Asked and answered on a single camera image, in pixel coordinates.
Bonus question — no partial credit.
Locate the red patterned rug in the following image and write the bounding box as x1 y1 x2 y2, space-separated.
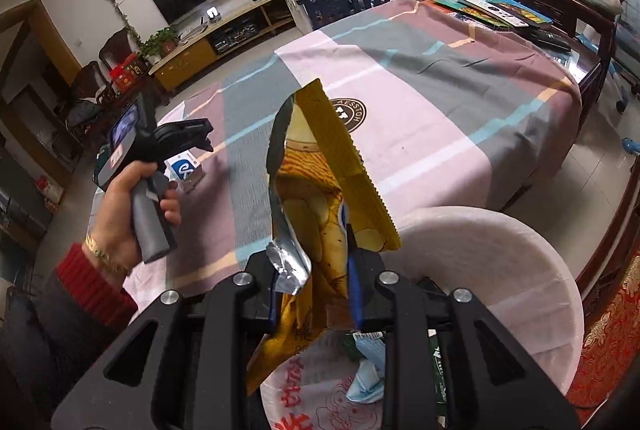
565 250 640 412

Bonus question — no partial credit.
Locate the blue face mask packet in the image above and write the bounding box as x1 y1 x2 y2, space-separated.
347 359 387 404

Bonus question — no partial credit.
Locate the black stereo unit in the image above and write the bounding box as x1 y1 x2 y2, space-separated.
210 18 262 54

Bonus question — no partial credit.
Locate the dark backpack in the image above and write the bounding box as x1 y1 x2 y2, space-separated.
67 100 106 129

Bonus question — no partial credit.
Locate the wooden television cabinet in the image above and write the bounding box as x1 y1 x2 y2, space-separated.
149 0 296 94

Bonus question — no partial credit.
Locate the person's left hand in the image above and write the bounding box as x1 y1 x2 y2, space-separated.
87 160 182 277

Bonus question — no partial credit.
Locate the wooden sofa frame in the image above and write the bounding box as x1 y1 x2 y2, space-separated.
575 150 640 312

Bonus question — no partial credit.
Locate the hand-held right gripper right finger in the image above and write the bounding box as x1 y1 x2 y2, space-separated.
346 223 581 430

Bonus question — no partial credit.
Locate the white bin liner bag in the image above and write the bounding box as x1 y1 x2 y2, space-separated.
262 330 451 430

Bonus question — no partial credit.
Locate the small white box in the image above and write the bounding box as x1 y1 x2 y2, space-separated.
165 150 206 192

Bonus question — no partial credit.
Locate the row of picture books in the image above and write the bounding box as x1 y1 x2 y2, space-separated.
432 0 574 52

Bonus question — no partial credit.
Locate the potted green plant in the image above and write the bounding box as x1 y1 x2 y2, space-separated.
140 26 179 64

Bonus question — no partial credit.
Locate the dark wooden chair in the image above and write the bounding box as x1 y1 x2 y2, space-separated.
97 28 167 111
55 60 117 146

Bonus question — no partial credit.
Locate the person's left forearm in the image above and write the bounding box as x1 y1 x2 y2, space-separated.
0 243 139 430

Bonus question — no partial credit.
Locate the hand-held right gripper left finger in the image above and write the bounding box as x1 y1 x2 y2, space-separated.
50 253 281 430

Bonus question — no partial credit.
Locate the red and white bag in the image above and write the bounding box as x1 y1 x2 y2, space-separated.
35 175 66 206

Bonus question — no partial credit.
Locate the gold bracelet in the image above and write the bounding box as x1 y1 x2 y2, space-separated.
82 234 129 276

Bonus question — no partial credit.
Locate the red gift box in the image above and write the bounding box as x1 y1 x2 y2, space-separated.
109 53 151 94

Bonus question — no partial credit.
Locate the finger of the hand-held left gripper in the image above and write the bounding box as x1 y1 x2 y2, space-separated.
156 117 216 143
160 135 216 157

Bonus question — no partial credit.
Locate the plaid tablecloth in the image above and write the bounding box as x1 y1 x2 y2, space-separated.
90 0 583 311

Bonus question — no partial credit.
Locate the dark wooden side table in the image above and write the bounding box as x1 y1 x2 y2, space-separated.
485 0 619 137

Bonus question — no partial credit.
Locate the yellow chip bag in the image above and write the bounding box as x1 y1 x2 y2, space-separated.
246 78 402 396

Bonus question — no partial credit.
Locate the white plastic trash bin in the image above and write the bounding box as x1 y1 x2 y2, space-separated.
260 206 586 430

